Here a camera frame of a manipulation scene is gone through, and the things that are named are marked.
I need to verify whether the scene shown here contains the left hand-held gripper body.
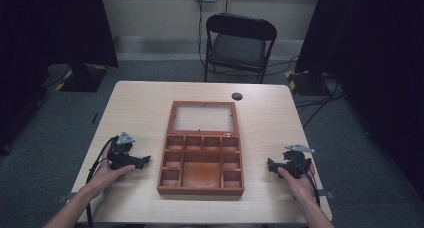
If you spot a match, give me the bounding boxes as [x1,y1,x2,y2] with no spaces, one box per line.
[107,131,144,171]

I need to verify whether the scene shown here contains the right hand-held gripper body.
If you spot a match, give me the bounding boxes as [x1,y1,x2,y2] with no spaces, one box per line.
[275,144,316,180]

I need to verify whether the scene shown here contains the wooden compartment box with lid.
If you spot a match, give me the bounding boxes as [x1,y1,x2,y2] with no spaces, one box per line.
[156,100,246,197]

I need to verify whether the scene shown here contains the person's right hand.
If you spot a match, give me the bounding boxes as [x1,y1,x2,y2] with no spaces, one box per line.
[277,162,317,203]

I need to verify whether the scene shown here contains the person's left hand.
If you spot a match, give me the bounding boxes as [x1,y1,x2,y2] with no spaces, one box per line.
[87,145,137,200]

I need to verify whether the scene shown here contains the black stand base yellow stripes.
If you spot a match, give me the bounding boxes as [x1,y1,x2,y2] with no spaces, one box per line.
[285,69,331,96]
[55,63,109,93]

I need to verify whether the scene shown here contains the black folding chair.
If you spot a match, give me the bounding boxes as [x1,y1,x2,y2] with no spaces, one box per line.
[203,12,278,84]

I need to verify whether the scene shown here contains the black curtain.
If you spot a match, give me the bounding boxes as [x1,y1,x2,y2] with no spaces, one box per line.
[295,0,424,202]
[0,0,119,156]

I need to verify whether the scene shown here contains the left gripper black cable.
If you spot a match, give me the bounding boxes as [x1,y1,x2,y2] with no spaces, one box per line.
[85,135,120,228]

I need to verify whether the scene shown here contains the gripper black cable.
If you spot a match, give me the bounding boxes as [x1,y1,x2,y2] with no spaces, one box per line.
[305,170,322,208]
[85,135,120,228]

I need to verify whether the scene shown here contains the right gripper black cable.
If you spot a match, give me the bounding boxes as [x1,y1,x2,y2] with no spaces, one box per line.
[305,170,322,208]

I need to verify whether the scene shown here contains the black floor cables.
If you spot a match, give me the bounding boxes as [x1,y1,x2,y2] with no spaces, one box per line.
[266,55,348,130]

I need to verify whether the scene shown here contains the black cable from socket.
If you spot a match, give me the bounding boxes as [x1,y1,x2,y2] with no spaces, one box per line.
[197,0,214,72]

